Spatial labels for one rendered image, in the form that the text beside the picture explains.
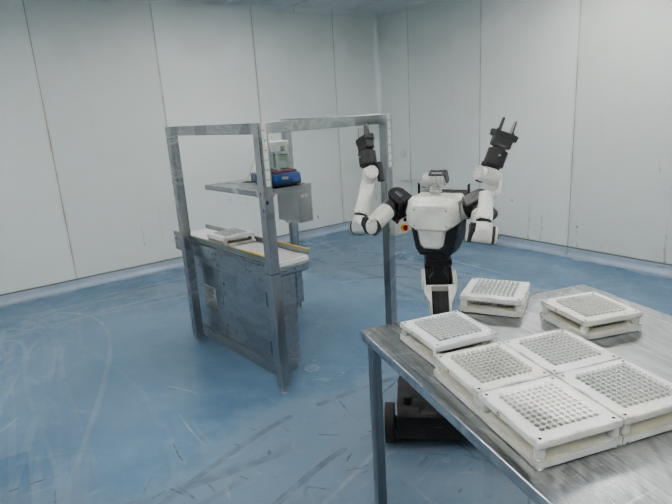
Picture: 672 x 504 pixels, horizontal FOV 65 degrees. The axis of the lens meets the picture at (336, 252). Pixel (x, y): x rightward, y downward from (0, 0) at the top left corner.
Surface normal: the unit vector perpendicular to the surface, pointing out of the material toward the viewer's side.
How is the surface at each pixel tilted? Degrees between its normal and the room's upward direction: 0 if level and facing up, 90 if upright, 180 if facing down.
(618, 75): 90
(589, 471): 0
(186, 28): 90
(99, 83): 90
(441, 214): 90
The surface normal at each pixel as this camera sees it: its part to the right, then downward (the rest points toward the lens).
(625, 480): -0.06, -0.96
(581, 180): -0.80, 0.20
